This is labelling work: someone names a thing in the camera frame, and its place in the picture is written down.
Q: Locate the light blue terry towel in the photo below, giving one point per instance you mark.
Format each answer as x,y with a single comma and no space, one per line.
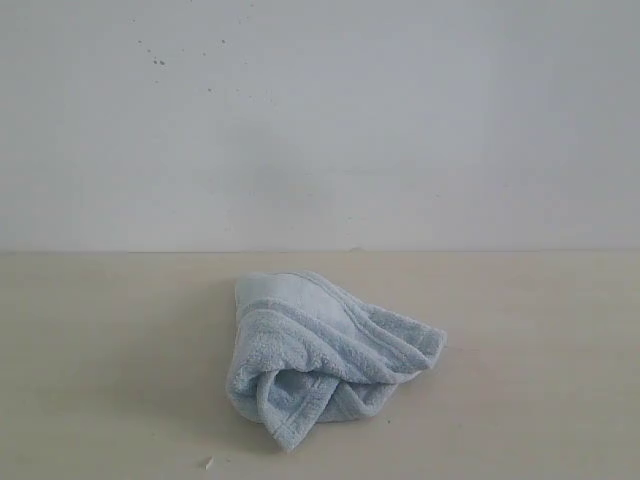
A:
307,351

